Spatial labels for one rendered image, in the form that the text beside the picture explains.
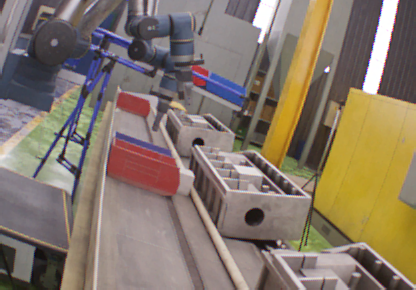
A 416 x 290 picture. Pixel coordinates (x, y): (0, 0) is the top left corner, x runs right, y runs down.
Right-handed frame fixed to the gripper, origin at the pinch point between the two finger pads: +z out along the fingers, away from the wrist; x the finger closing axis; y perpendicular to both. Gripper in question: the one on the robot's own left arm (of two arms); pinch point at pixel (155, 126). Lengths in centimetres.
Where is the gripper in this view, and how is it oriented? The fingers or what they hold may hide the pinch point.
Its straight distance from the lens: 263.8
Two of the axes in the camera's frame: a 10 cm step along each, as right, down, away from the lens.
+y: 9.3, 3.1, 2.0
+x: -1.5, -1.6, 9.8
